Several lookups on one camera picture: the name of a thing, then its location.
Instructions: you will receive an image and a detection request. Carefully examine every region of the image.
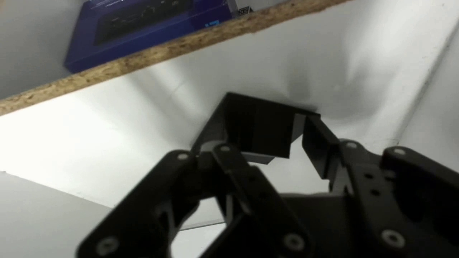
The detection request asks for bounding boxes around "small black object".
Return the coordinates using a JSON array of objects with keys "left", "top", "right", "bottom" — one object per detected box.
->
[{"left": 191, "top": 92, "right": 322, "bottom": 166}]

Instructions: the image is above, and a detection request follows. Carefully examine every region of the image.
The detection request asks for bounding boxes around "white open shelf cabinet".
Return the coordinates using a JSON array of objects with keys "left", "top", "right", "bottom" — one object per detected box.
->
[{"left": 0, "top": 0, "right": 459, "bottom": 258}]

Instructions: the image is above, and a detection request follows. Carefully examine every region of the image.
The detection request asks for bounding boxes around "blue box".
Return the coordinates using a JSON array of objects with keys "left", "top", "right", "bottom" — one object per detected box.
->
[{"left": 64, "top": 0, "right": 242, "bottom": 75}]

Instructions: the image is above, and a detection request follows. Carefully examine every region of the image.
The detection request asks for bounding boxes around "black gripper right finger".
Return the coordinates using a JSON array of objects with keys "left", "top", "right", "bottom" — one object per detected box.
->
[{"left": 300, "top": 113, "right": 459, "bottom": 258}]

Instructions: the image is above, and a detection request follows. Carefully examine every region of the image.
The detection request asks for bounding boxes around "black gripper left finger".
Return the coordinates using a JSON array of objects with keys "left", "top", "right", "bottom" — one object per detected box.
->
[{"left": 77, "top": 142, "right": 313, "bottom": 258}]

